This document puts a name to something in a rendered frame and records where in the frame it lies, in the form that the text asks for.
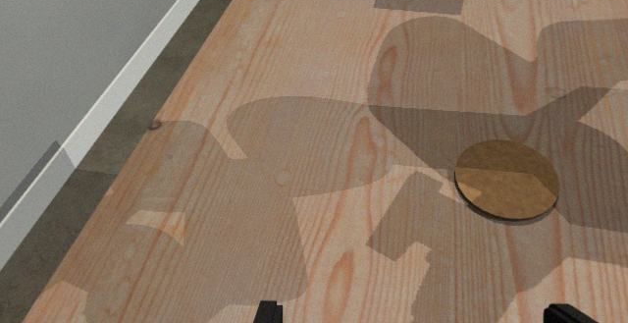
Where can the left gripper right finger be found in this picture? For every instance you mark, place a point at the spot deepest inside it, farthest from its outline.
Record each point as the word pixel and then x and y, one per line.
pixel 565 313

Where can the round cork coaster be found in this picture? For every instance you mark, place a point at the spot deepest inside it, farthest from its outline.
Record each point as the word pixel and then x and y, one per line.
pixel 506 180

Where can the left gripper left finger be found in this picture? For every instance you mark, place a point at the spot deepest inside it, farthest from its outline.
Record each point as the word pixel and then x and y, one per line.
pixel 269 312

